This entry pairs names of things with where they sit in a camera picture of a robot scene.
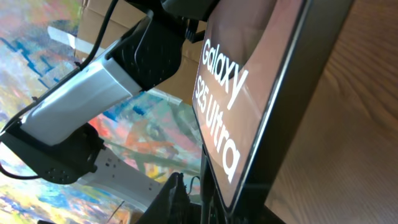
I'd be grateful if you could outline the Samsung Galaxy smartphone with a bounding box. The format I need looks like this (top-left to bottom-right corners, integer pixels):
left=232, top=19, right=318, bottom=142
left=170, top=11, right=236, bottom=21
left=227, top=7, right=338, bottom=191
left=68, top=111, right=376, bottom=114
left=192, top=0, right=352, bottom=216

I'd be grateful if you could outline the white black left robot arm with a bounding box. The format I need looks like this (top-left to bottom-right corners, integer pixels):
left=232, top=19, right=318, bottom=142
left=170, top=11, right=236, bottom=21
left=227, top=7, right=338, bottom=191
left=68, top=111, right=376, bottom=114
left=1, top=0, right=216, bottom=210

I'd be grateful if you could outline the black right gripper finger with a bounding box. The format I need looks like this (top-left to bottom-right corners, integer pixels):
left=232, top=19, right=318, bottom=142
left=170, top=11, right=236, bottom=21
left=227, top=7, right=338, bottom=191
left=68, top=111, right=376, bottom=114
left=136, top=172, right=192, bottom=224

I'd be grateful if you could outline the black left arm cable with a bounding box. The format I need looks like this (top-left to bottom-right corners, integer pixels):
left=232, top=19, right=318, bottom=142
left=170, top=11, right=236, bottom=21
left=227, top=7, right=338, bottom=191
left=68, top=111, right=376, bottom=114
left=0, top=0, right=121, bottom=181

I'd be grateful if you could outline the brown cardboard box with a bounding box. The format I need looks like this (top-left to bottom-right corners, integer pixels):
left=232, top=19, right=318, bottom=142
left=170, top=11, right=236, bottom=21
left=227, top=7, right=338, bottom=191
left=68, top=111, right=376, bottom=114
left=75, top=0, right=206, bottom=105

